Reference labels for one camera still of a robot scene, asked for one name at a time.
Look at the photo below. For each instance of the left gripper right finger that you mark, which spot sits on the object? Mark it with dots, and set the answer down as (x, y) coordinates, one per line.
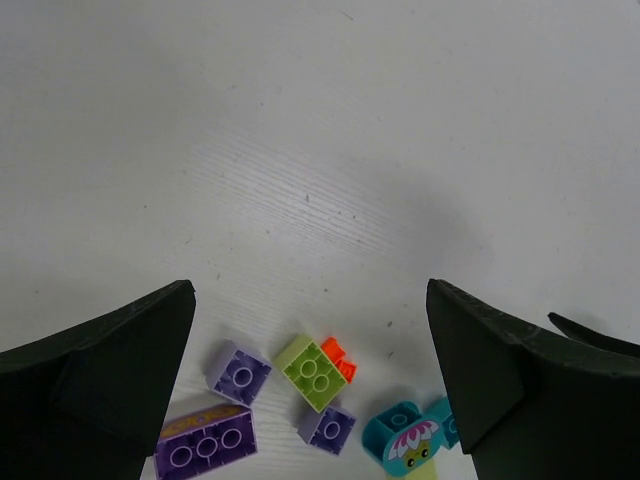
(535, 403)

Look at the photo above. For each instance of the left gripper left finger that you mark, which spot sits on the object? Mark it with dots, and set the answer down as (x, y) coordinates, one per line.
(89, 402)

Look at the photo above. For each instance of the small orange lego piece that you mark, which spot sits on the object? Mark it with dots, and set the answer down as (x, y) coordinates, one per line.
(338, 356)

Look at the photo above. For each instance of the teal square lego brick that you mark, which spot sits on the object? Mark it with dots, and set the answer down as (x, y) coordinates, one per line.
(440, 413)

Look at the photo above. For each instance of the pale yellow lego brick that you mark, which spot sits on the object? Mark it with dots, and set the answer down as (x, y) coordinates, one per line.
(426, 471)

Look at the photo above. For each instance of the teal flower face lego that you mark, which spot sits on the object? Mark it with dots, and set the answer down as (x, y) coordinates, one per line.
(401, 439)

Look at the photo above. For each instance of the long purple lego brick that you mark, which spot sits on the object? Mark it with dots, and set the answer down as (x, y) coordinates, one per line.
(203, 441)

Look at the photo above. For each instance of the small purple lego brick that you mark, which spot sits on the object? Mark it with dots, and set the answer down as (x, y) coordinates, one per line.
(237, 373)

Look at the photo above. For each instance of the lavender square lego brick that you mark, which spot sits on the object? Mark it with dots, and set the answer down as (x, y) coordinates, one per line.
(327, 430)

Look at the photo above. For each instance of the lime green lego brick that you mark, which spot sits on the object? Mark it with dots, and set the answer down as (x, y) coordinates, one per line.
(310, 371)

